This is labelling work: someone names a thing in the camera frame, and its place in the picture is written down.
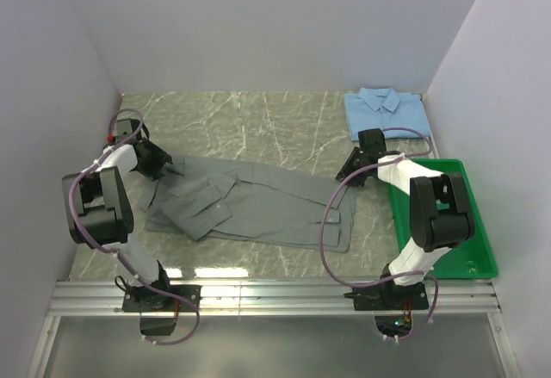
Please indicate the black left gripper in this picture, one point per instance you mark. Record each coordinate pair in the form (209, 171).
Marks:
(160, 158)

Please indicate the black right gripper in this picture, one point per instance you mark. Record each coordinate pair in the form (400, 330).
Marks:
(347, 169)

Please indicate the grey long sleeve shirt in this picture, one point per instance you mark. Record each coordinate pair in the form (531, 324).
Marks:
(244, 201)

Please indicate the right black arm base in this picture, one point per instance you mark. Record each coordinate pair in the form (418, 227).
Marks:
(390, 297)

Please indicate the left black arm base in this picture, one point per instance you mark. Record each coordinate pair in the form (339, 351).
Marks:
(158, 313)

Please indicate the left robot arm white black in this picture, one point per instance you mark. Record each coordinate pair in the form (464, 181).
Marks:
(99, 213)

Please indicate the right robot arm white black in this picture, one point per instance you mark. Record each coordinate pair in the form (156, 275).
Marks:
(440, 214)

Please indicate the folded light blue shirt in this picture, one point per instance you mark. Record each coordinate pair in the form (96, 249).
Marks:
(386, 109)

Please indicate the green plastic tray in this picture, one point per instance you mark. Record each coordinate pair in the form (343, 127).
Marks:
(471, 260)

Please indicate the aluminium mounting rail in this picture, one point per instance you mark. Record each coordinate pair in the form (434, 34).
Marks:
(254, 297)

